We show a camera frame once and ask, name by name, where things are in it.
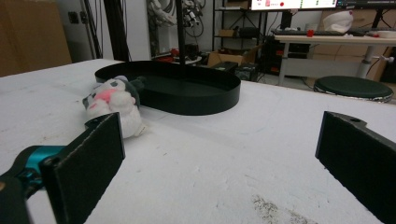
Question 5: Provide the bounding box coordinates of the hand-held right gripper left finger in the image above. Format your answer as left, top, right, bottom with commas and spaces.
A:
40, 112, 126, 224

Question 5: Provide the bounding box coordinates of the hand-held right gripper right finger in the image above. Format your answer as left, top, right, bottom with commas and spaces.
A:
315, 110, 396, 224

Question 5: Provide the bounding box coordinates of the white plush toy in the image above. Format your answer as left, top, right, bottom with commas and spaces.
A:
81, 75, 148, 139

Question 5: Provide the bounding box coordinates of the black oval tray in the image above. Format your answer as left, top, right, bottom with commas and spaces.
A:
94, 60, 242, 117

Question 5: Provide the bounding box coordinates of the round dark green stool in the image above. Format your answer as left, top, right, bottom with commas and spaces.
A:
313, 75, 394, 104

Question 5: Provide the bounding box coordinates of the light wooden desk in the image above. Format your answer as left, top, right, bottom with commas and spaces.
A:
274, 33, 396, 87

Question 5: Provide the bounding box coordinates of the black keyboard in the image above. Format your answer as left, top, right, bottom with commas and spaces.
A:
271, 29, 347, 36

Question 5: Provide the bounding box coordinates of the white cap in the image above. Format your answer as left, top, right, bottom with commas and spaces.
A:
322, 10, 355, 34

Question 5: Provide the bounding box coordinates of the black vertical beam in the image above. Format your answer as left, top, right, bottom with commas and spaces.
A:
103, 0, 131, 63

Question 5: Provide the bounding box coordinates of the brown cardboard panel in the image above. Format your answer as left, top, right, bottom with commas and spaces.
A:
0, 0, 73, 78

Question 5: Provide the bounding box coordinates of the black storage box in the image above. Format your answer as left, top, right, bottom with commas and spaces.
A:
210, 61, 260, 82

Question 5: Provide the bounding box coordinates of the open cardboard box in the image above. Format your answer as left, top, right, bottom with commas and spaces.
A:
206, 44, 264, 68

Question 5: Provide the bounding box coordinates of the black metal stand pole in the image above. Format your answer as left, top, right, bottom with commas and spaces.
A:
175, 0, 187, 78

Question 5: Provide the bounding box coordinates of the computer monitor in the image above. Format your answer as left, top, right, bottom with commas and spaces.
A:
249, 0, 396, 11

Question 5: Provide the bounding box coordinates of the black metal shelf rack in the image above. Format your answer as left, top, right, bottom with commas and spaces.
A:
212, 0, 265, 54

